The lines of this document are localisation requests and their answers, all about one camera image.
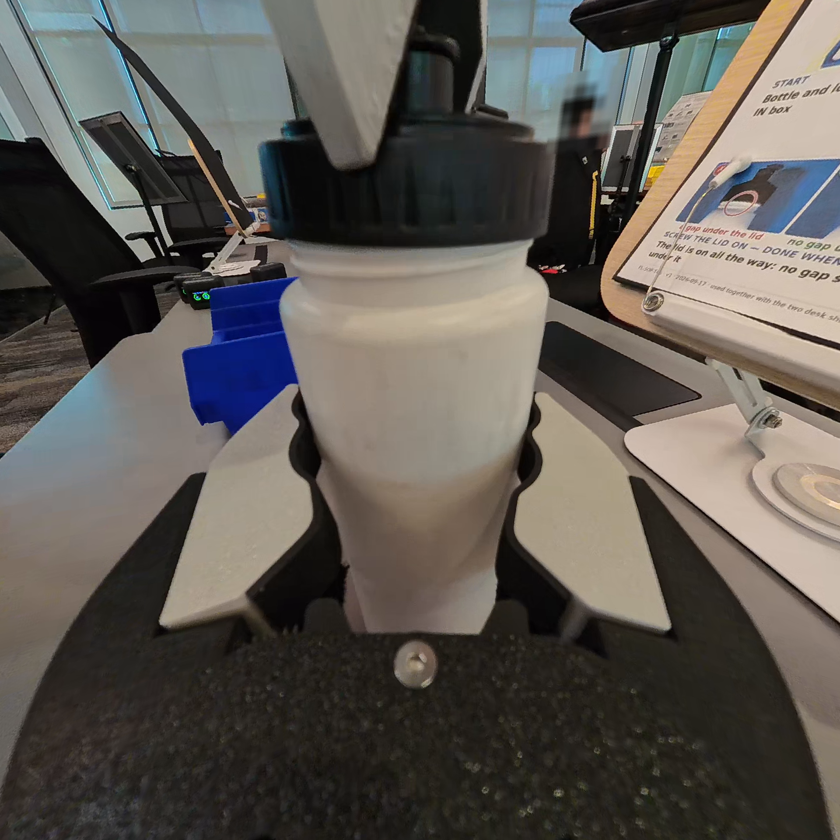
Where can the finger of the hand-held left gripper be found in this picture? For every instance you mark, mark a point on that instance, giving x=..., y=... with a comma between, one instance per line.
x=478, y=52
x=341, y=79

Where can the black bottle lid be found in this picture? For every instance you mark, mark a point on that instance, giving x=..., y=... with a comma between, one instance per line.
x=420, y=190

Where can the computer monitor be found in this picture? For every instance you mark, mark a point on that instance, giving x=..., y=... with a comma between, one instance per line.
x=623, y=157

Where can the instruction sheet on stand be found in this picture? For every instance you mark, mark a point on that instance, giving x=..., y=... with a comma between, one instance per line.
x=689, y=459

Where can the wooden document stand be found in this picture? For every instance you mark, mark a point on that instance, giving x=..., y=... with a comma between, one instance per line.
x=233, y=267

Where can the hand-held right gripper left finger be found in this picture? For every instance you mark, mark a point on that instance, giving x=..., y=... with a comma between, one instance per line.
x=243, y=518

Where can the blue plastic bin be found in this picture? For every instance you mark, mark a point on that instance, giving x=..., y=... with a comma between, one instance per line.
x=243, y=387
x=249, y=308

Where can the printed instruction sheet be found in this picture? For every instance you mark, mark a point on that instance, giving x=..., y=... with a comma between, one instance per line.
x=787, y=65

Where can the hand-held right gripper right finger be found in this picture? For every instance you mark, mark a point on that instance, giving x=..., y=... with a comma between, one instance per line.
x=584, y=525

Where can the black office chair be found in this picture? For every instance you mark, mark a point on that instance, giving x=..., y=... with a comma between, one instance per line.
x=59, y=229

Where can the black battery charger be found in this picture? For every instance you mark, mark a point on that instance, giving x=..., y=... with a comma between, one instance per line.
x=268, y=270
x=184, y=283
x=200, y=294

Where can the white plastic bottle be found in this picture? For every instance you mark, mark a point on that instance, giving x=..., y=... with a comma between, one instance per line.
x=413, y=367

